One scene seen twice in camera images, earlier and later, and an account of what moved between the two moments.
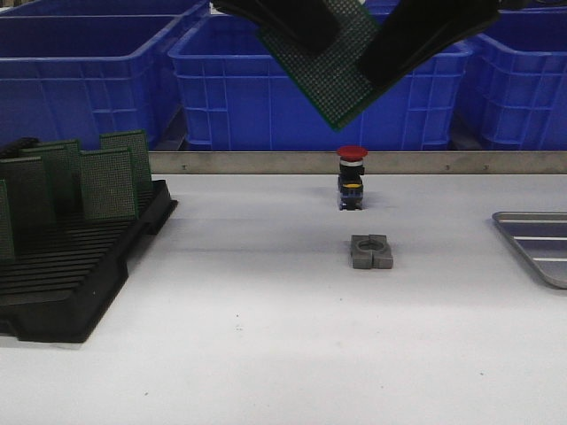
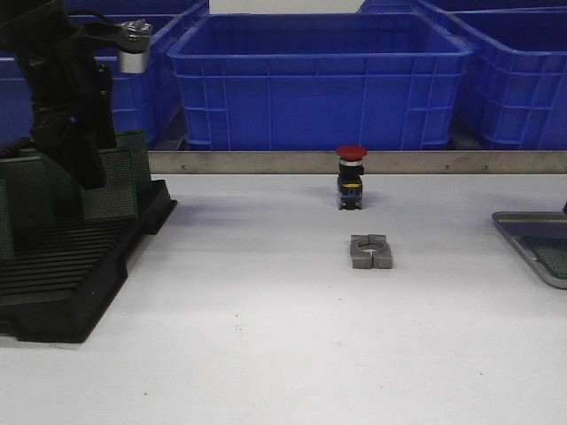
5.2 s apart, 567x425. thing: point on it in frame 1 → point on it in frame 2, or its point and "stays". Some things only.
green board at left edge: x=6 y=238 stays
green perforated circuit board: x=108 y=181 stays
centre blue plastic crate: x=232 y=95 stays
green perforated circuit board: x=332 y=78 → x=551 y=252
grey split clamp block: x=371 y=251 stays
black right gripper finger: x=312 y=23 → x=72 y=117
